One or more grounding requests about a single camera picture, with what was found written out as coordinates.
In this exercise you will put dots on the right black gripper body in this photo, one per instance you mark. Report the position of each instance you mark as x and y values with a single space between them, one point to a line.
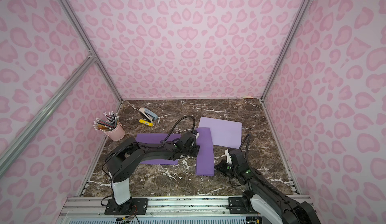
224 166

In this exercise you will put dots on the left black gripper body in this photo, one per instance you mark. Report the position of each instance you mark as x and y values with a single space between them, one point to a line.
194 148

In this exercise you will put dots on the light lilac paper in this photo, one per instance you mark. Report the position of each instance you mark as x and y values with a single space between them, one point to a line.
224 133

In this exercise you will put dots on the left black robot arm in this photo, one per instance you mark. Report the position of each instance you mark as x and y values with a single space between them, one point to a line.
124 159

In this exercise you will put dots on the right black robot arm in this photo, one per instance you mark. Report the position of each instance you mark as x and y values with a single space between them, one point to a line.
261 197

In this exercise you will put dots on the grey beige stapler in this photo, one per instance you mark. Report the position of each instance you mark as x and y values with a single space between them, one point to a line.
148 114

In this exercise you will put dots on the yellow glue stick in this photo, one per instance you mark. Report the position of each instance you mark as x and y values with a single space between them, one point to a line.
146 122

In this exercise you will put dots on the pink pencil cup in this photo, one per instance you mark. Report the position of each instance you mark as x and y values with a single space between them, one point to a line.
117 133

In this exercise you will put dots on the bundle of pencils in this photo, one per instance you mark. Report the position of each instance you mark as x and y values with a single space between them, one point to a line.
109 123

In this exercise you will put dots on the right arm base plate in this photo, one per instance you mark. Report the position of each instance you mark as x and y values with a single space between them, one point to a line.
244 205

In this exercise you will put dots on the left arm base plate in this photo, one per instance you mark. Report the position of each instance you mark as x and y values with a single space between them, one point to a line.
137 206

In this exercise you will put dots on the aluminium front rail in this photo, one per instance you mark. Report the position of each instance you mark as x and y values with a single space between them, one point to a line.
160 210

